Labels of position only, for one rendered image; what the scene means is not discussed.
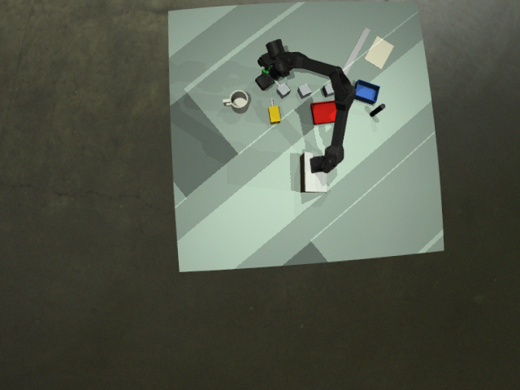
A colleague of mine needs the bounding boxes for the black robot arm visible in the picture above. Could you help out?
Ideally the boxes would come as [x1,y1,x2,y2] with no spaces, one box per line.
[258,39,357,173]

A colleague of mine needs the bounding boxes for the red tray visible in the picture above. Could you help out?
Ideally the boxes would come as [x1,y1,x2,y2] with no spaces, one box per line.
[310,100,336,125]

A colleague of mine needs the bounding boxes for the grey tapered cup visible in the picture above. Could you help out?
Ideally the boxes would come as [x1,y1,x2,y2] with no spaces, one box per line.
[223,90,249,113]

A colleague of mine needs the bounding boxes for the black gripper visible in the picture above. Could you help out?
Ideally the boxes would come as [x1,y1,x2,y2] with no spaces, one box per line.
[255,65,281,91]

